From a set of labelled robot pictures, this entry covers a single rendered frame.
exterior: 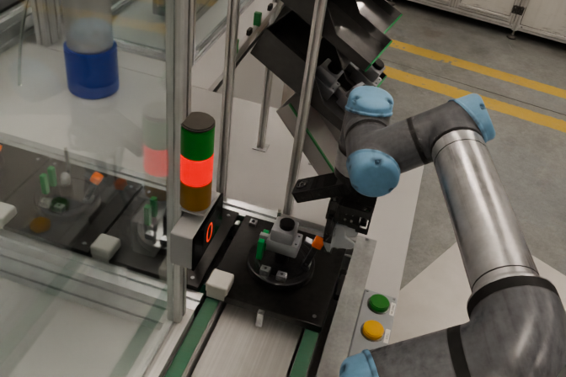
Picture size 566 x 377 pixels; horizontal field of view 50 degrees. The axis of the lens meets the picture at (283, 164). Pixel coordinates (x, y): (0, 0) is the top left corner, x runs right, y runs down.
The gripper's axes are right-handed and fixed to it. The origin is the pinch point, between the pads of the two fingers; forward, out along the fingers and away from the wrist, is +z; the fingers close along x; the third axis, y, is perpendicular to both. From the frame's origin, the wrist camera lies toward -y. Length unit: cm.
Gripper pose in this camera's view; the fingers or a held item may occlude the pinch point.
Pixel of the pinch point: (326, 244)
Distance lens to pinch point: 121.4
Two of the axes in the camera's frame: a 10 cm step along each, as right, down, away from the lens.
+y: 9.5, 2.6, -1.7
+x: 2.9, -5.6, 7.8
